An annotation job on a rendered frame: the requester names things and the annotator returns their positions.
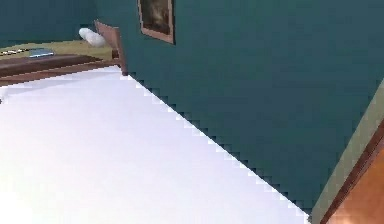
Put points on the blue grey book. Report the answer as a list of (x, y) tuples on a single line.
[(40, 52)]

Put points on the brown wooden room door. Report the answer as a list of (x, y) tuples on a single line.
[(361, 190)]

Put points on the brown wooden bed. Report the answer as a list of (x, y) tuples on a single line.
[(60, 61)]

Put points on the framed dark picture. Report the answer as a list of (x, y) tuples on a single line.
[(157, 16)]

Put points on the small black white object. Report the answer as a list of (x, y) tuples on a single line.
[(13, 52)]

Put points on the white pillow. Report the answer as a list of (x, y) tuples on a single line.
[(90, 36)]

